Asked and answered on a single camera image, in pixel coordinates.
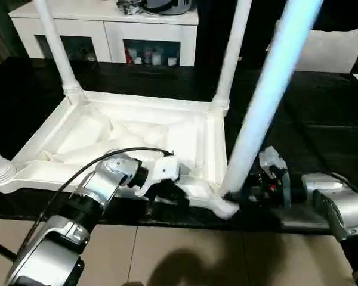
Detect white plastic table top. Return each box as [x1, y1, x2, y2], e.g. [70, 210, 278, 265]
[0, 91, 241, 220]

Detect grey pillow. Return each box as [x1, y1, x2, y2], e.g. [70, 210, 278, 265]
[297, 28, 358, 74]

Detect black cabinet with gold label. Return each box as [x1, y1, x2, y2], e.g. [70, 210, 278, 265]
[196, 0, 287, 72]

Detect white sideboard cabinet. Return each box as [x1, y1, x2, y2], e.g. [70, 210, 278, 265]
[8, 4, 199, 68]

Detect grey round pot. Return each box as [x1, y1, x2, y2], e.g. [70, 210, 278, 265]
[144, 0, 195, 15]

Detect black clutter on sideboard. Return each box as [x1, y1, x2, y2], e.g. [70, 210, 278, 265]
[116, 0, 146, 15]

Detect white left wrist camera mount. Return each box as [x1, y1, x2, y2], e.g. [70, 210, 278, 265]
[135, 157, 181, 198]

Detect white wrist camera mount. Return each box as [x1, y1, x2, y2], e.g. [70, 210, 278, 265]
[258, 145, 292, 208]
[135, 157, 181, 198]

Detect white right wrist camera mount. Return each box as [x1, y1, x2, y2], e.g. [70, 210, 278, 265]
[258, 145, 292, 208]

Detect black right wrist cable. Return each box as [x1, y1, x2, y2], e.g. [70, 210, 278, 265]
[328, 172, 358, 197]

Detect black metal frame leg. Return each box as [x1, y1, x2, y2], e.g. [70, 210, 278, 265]
[0, 235, 17, 260]

